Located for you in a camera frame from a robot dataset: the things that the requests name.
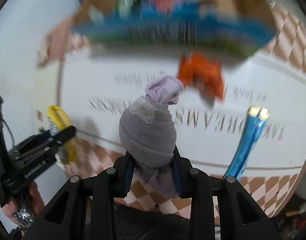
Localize silver yellow scouring sponge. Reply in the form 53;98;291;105
46;104;80;165

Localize blue green cardboard box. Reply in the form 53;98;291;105
71;0;277;57

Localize lilac sock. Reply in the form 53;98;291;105
119;76;183;199

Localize blue foil snack bar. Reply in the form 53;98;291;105
223;106;270;180

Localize round printed table mat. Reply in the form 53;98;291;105
34;0;306;217

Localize left hand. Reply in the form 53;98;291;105
2;181;45;228

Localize orange snack bag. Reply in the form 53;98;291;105
177;52;225;101

